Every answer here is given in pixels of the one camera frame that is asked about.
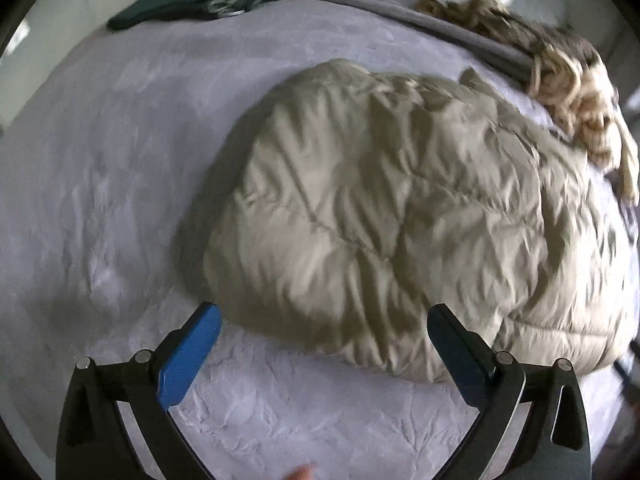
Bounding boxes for beige puffer jacket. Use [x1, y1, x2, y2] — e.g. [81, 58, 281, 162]
[203, 60, 637, 382]

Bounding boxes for person's left hand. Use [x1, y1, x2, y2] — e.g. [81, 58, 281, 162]
[282, 464, 316, 480]

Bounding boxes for lavender plush bed cover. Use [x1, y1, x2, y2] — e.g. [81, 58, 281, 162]
[1, 0, 620, 479]

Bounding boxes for cream chunky knit blanket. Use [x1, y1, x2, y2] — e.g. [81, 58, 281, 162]
[416, 0, 639, 207]

